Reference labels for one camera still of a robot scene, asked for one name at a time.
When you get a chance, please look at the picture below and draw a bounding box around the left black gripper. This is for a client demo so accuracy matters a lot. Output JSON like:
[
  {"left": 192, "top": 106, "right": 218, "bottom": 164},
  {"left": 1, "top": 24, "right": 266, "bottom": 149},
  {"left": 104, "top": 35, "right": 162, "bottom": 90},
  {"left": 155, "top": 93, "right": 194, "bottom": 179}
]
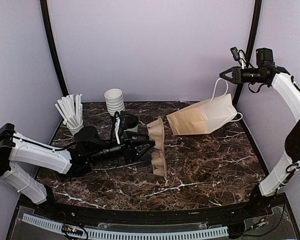
[{"left": 88, "top": 130, "right": 155, "bottom": 165}]

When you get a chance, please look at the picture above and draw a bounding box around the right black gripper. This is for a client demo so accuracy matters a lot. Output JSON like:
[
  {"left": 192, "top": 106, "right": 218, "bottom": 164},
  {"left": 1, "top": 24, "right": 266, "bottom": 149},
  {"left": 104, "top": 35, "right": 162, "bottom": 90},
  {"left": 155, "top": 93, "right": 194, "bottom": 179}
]
[{"left": 220, "top": 66, "right": 267, "bottom": 84}]

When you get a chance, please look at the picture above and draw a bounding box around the white paper coffee cup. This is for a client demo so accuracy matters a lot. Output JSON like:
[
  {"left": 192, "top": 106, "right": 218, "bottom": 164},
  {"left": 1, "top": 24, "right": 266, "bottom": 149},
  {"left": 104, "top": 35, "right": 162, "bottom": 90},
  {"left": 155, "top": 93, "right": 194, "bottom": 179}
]
[{"left": 128, "top": 125, "right": 138, "bottom": 133}]

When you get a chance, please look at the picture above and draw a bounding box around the brown pulp cup carrier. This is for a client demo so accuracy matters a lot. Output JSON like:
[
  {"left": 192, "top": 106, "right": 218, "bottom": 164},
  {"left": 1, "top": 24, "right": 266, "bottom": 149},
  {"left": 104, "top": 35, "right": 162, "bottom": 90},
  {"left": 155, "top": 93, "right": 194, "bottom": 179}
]
[{"left": 147, "top": 116, "right": 168, "bottom": 178}]

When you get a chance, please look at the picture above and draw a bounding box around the black coffee cup lid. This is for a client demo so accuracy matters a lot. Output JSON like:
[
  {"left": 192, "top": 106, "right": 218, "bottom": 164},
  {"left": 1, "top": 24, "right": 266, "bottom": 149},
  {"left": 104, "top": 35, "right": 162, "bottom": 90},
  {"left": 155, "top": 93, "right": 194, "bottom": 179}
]
[{"left": 119, "top": 111, "right": 139, "bottom": 131}]

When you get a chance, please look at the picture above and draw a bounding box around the stack of paper cups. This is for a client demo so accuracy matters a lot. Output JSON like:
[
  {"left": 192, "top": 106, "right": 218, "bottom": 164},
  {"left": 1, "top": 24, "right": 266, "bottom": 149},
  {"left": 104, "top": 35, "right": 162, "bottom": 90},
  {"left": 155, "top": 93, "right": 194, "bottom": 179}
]
[{"left": 104, "top": 88, "right": 125, "bottom": 117}]

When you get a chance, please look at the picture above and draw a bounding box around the brown paper bag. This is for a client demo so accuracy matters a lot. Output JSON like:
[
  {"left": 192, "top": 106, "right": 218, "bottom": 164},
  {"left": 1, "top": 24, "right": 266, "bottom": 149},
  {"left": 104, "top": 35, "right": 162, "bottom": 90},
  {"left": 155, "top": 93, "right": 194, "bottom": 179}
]
[{"left": 166, "top": 78, "right": 243, "bottom": 136}]

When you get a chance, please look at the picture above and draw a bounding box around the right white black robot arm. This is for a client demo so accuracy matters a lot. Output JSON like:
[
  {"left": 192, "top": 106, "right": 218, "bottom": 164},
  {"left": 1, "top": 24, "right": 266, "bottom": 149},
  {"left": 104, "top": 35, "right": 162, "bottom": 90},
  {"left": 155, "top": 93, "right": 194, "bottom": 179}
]
[{"left": 219, "top": 65, "right": 300, "bottom": 217}]

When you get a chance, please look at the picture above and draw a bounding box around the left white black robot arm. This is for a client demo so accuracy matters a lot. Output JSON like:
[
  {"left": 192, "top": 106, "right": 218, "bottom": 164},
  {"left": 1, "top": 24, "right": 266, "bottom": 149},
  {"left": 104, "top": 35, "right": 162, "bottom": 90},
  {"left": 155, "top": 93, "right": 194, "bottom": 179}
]
[{"left": 0, "top": 123, "right": 155, "bottom": 218}]

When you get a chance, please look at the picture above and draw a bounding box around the white cup holding straws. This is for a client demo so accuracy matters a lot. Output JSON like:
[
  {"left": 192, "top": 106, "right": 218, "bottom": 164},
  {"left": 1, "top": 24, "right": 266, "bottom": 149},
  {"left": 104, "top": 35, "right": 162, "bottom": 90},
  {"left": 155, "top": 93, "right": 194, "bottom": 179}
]
[{"left": 66, "top": 122, "right": 84, "bottom": 136}]

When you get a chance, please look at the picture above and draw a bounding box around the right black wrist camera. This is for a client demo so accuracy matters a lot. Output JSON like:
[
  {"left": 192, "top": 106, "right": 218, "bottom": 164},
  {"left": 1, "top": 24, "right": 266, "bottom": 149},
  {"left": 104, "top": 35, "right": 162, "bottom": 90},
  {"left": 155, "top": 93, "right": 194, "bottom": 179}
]
[{"left": 256, "top": 47, "right": 275, "bottom": 68}]

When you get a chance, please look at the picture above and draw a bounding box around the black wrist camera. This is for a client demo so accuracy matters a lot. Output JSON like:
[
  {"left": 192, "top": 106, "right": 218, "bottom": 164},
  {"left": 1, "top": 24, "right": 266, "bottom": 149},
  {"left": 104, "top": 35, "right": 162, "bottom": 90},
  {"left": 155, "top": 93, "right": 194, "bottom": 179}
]
[
  {"left": 74, "top": 125, "right": 99, "bottom": 143},
  {"left": 256, "top": 47, "right": 275, "bottom": 68}
]

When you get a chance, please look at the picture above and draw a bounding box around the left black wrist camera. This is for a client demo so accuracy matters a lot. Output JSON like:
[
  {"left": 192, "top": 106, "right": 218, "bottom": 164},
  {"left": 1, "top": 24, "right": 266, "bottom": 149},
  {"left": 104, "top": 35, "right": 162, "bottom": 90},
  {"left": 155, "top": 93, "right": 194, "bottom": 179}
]
[{"left": 74, "top": 125, "right": 99, "bottom": 143}]

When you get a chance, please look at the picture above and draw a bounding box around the right black frame post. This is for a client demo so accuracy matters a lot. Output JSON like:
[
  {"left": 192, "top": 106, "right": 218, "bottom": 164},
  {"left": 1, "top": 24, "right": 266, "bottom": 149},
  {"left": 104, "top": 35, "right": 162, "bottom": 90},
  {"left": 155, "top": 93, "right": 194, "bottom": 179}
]
[{"left": 232, "top": 0, "right": 262, "bottom": 107}]

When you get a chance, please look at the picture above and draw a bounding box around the black frame post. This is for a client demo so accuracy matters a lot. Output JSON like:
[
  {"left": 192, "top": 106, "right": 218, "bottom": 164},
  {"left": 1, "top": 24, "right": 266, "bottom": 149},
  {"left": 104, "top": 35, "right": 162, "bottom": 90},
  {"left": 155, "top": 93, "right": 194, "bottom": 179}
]
[
  {"left": 40, "top": 0, "right": 69, "bottom": 97},
  {"left": 232, "top": 0, "right": 262, "bottom": 107}
]

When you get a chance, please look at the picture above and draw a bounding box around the grey slotted cable duct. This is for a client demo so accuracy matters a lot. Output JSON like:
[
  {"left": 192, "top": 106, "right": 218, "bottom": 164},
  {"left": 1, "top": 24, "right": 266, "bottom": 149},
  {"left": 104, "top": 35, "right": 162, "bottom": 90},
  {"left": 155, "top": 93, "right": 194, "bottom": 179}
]
[{"left": 22, "top": 213, "right": 229, "bottom": 240}]

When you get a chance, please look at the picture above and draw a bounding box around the black curved front rail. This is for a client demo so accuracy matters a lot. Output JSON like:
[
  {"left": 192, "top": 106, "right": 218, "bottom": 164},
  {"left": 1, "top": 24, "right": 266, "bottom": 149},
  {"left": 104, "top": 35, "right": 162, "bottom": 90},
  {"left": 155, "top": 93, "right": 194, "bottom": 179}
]
[{"left": 17, "top": 193, "right": 289, "bottom": 226}]

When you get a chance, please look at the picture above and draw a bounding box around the left black frame post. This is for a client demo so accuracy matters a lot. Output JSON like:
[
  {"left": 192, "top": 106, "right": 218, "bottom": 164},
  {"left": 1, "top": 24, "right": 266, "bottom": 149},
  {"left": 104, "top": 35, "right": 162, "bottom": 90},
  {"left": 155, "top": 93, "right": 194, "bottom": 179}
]
[{"left": 40, "top": 0, "right": 69, "bottom": 97}]

